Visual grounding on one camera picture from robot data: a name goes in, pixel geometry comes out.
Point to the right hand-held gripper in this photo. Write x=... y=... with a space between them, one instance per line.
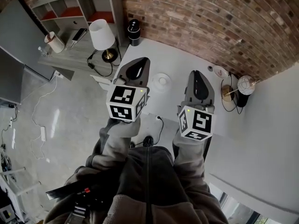
x=198 y=122

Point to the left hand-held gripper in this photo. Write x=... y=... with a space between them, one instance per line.
x=123 y=104

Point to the white saucer plate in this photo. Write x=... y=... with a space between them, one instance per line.
x=155 y=87

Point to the person's left forearm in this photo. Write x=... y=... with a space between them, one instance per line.
x=119 y=143

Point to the person's right forearm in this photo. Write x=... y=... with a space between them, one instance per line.
x=189 y=160

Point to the small grey cup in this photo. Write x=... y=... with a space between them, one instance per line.
x=210 y=68

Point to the small patterned white dish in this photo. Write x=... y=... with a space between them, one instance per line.
x=220 y=72

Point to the black cylinder speaker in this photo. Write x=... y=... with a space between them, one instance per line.
x=134 y=31

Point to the black cylinder vase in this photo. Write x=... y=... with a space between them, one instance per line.
x=242 y=100

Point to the white globe table lamp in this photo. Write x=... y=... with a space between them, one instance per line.
x=245 y=84

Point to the white floor socket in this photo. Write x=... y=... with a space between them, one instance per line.
x=158 y=118

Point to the white shade table lamp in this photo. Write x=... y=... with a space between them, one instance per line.
x=101 y=35

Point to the black table leg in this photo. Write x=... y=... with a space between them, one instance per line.
x=207 y=148

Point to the person's right shoe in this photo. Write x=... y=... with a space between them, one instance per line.
x=148 y=141

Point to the person's shoe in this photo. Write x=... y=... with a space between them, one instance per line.
x=132 y=145
x=148 y=141

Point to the red storage bin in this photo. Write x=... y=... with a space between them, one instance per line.
x=101 y=16
x=72 y=11
x=49 y=15

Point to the grey wooden sideboard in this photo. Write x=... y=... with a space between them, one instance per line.
x=70 y=57

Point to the black phone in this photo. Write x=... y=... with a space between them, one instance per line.
x=79 y=34

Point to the person's left shoe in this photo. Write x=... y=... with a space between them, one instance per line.
x=132 y=145

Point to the white cylinder container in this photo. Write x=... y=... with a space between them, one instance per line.
x=55 y=43

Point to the clear plastic bottle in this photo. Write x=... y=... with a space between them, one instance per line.
x=42 y=51

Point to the person's dark fleece jacket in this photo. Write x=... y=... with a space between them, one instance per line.
x=149 y=185

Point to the white power strip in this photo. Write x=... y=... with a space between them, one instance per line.
x=43 y=133
x=13 y=139

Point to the dark framed window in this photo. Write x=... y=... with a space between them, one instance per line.
x=245 y=213

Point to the black equipment box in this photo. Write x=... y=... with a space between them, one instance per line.
x=67 y=190

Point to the white metal rack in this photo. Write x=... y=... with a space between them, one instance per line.
x=18 y=190

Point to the white wall plug adapter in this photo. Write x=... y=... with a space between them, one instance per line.
x=58 y=73

